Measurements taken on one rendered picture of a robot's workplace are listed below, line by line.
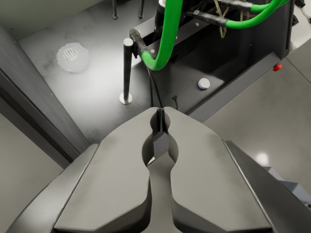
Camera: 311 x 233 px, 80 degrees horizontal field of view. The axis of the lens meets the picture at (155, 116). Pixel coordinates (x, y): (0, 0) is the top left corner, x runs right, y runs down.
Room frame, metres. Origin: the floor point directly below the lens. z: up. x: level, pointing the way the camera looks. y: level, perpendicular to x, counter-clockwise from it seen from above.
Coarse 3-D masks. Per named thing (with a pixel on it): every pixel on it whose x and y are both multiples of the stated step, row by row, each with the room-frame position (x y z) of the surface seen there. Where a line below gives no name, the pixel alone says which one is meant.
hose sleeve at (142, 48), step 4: (136, 36) 0.17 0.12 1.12; (140, 36) 0.18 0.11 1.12; (136, 40) 0.16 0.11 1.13; (140, 40) 0.16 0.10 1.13; (140, 44) 0.15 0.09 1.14; (144, 44) 0.16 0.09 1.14; (140, 48) 0.15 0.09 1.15; (144, 48) 0.15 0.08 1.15; (140, 52) 0.14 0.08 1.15; (148, 52) 0.14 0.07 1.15; (140, 56) 0.13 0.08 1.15
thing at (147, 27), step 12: (216, 12) 0.48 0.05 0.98; (228, 12) 0.51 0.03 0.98; (144, 24) 0.30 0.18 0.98; (192, 24) 0.39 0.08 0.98; (204, 24) 0.42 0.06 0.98; (144, 36) 0.27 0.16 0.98; (180, 36) 0.34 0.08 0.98; (192, 36) 0.37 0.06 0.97; (204, 36) 0.45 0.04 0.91; (156, 48) 0.26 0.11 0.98; (180, 48) 0.34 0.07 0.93; (192, 48) 0.42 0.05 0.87
